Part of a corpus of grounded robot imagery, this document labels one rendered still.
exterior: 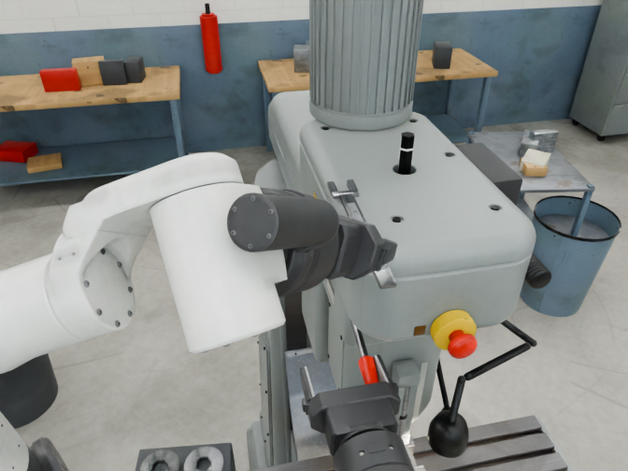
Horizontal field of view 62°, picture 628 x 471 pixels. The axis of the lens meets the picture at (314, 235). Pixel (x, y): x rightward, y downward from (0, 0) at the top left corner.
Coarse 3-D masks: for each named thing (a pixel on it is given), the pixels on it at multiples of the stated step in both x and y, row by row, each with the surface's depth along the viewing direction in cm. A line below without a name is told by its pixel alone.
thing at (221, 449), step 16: (160, 448) 124; (176, 448) 124; (192, 448) 124; (208, 448) 123; (224, 448) 124; (144, 464) 119; (160, 464) 120; (176, 464) 119; (192, 464) 119; (208, 464) 120; (224, 464) 120
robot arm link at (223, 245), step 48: (192, 192) 32; (240, 192) 34; (192, 240) 31; (240, 240) 30; (288, 240) 31; (192, 288) 31; (240, 288) 31; (288, 288) 38; (192, 336) 32; (240, 336) 31
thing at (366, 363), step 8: (352, 328) 79; (360, 336) 77; (360, 344) 76; (360, 352) 75; (360, 360) 73; (368, 360) 73; (360, 368) 73; (368, 368) 72; (376, 368) 73; (368, 376) 71; (376, 376) 71
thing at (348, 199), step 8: (328, 184) 76; (352, 184) 76; (336, 192) 75; (344, 192) 75; (352, 192) 75; (344, 200) 73; (352, 200) 73; (352, 208) 71; (352, 216) 69; (360, 216) 69; (376, 272) 60; (384, 272) 60; (384, 280) 58; (392, 280) 58; (384, 288) 58
